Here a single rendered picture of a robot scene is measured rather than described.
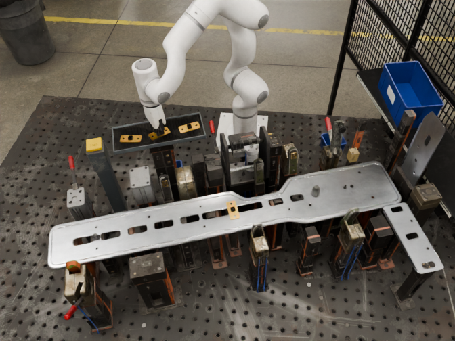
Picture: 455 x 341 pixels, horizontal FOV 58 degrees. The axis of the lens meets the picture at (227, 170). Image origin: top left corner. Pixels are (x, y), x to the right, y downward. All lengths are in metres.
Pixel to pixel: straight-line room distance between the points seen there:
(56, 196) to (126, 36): 2.55
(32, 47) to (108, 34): 0.75
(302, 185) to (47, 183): 1.30
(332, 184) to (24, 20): 3.14
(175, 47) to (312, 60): 2.66
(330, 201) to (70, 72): 3.02
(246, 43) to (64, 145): 1.23
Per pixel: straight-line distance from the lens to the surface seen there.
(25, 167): 2.43
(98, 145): 1.72
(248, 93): 1.82
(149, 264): 1.52
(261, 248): 1.50
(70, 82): 4.05
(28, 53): 4.32
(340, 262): 1.78
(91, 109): 2.61
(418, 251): 1.67
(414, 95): 2.18
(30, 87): 4.15
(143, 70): 1.46
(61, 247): 1.69
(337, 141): 1.74
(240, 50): 1.71
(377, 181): 1.80
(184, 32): 1.47
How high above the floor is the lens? 2.37
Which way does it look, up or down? 51 degrees down
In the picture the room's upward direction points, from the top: 3 degrees counter-clockwise
